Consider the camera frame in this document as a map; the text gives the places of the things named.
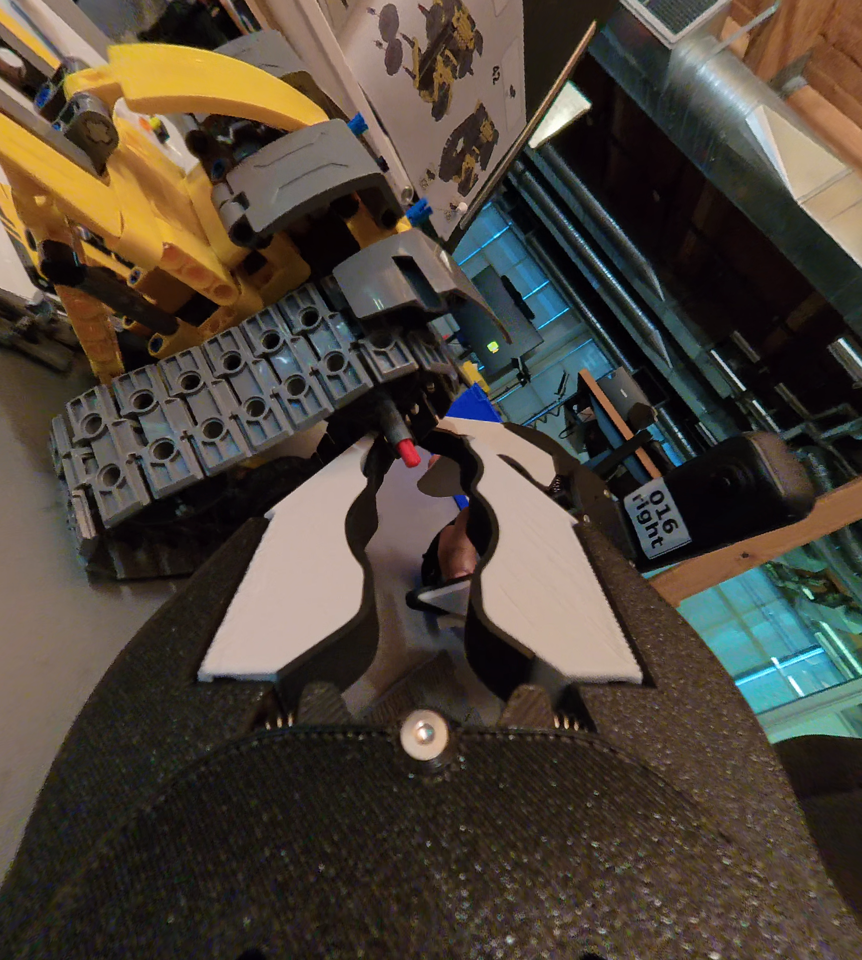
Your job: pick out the wooden desk black frame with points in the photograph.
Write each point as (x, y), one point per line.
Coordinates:
(611, 405)

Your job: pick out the large grey air duct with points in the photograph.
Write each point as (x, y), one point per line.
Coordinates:
(738, 150)

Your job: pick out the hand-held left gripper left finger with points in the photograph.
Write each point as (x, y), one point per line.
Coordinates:
(281, 600)

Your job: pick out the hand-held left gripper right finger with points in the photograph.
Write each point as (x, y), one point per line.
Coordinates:
(558, 600)

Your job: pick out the blue storage bin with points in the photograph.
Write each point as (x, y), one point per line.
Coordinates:
(472, 405)

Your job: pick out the silver ventilation duct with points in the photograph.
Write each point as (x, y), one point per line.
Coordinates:
(611, 247)

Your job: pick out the grey toy track belt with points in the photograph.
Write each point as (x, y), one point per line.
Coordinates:
(235, 390)

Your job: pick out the single grey track link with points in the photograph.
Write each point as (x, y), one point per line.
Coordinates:
(18, 330)

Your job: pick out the person's right hand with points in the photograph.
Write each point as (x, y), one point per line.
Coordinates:
(461, 555)

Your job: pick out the robot instruction booklet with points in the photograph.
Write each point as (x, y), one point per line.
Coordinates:
(438, 75)

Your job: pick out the yellow toy brick robot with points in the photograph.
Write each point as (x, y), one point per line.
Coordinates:
(145, 187)

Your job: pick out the wooden board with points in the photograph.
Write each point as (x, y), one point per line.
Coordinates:
(813, 525)

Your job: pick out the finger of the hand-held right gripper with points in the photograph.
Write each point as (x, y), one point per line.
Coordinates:
(513, 446)
(449, 600)

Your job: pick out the person's clothed body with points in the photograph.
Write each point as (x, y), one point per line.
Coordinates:
(851, 840)

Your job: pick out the black monitor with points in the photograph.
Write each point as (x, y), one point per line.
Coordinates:
(498, 315)

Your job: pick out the booklet stand board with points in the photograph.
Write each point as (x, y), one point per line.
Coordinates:
(543, 105)

